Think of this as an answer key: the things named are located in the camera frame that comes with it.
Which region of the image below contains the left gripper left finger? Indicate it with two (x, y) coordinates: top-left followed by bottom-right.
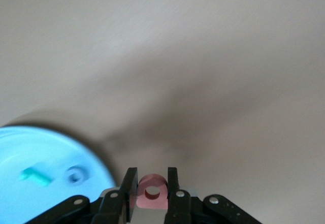
(24, 167), (139, 224)

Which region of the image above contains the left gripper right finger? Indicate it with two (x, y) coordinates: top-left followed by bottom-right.
(165, 167), (262, 224)

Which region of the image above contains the pink foam letter p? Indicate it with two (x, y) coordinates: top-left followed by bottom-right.
(136, 174), (169, 209)

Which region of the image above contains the blue foam letter o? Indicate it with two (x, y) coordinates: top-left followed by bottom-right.
(64, 166), (86, 185)

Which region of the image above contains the teal foam letter j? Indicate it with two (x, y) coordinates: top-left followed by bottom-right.
(20, 167), (51, 186)

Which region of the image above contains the blue plate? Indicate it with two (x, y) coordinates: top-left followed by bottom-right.
(0, 125), (116, 224)

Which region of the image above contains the brown table cover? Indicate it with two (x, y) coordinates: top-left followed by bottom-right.
(0, 0), (325, 224)

